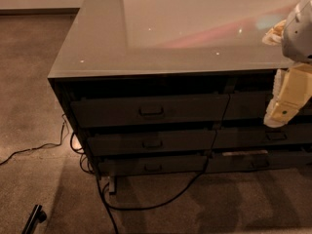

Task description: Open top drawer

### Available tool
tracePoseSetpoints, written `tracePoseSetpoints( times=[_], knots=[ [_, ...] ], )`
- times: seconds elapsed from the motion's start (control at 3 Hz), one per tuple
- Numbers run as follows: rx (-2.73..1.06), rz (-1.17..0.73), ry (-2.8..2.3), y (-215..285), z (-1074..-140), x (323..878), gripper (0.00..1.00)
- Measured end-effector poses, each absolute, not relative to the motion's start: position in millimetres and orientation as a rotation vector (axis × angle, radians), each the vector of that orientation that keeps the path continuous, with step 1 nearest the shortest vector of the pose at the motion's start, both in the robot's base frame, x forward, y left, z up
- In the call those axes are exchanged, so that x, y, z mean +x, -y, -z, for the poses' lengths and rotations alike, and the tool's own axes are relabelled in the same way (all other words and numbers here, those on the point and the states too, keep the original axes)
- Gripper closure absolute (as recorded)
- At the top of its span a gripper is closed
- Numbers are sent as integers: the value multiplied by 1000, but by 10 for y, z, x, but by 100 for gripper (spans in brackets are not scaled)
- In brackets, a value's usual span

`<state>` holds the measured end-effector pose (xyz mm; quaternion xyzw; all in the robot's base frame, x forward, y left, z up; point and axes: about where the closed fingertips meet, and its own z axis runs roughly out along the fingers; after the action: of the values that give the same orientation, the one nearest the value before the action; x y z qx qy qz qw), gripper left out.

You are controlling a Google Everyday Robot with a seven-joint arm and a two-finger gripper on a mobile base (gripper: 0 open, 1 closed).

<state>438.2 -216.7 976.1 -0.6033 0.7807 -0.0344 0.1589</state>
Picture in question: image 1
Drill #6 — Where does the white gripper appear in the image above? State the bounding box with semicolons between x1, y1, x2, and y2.
262;20;312;128

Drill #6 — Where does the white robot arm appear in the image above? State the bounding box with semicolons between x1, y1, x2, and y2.
262;0;312;128

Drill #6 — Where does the grey drawer cabinet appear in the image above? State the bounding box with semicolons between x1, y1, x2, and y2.
47;0;312;195

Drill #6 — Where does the black object on floor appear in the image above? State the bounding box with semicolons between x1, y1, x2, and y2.
21;205;47;234

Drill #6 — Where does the thick black floor cable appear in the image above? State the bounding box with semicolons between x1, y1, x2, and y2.
69;132;215;234

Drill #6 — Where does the thin black floor cable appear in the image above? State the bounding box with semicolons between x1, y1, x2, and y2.
0;114;68;166

